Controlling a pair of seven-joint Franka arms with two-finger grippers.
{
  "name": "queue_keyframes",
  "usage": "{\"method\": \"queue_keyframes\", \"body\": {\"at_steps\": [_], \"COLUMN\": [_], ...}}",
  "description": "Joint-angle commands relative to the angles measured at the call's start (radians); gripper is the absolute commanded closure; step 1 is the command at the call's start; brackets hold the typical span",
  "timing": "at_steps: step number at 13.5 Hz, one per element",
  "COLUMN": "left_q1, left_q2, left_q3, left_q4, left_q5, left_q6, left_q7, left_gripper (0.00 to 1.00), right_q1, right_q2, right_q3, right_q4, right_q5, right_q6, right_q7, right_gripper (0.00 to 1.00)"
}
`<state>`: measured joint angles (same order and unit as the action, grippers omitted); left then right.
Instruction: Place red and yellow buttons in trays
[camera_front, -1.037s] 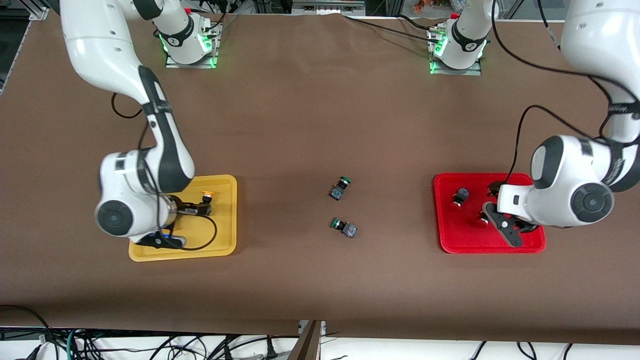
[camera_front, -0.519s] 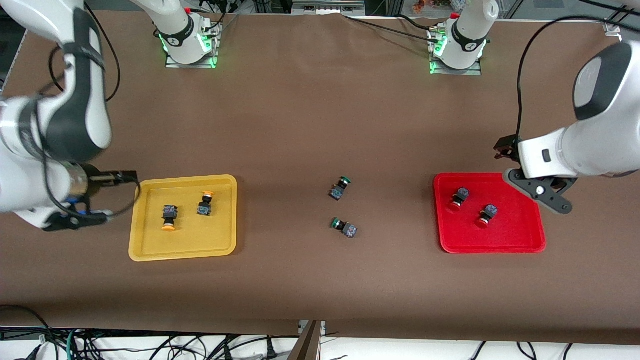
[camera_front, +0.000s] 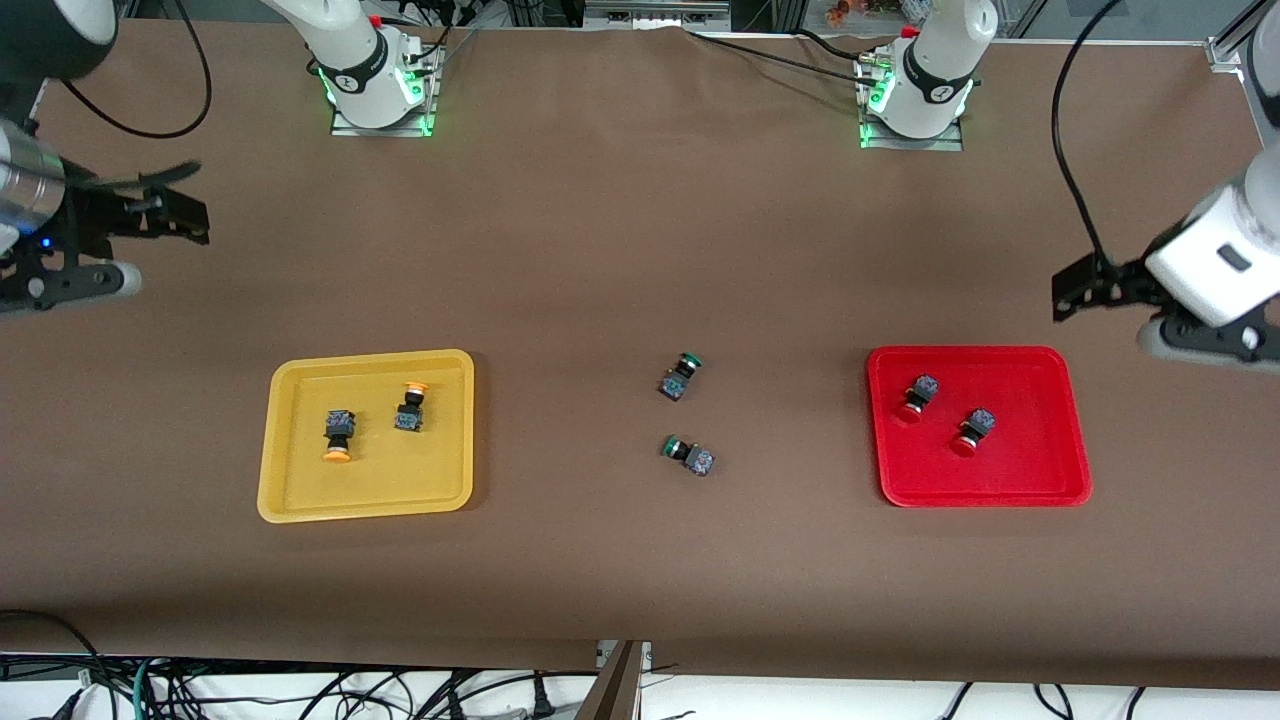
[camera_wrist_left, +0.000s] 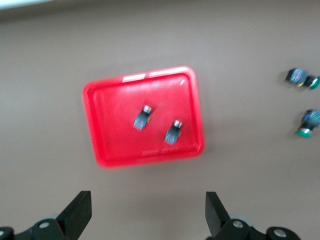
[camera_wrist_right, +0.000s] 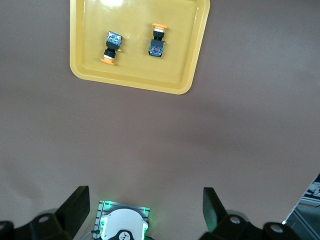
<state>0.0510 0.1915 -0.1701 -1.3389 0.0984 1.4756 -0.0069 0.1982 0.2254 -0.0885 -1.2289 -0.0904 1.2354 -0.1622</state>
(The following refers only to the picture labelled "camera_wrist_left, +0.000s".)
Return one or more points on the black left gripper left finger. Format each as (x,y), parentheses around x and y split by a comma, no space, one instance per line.
(72,217)

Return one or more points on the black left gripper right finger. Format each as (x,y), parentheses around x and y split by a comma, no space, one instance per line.
(217,220)

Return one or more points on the small cylinder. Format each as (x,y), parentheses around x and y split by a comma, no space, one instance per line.
(172,135)
(141,121)

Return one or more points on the red plastic tray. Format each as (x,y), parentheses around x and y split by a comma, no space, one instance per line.
(117,120)

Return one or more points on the green push button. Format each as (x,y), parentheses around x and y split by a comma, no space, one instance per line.
(296,76)
(311,117)

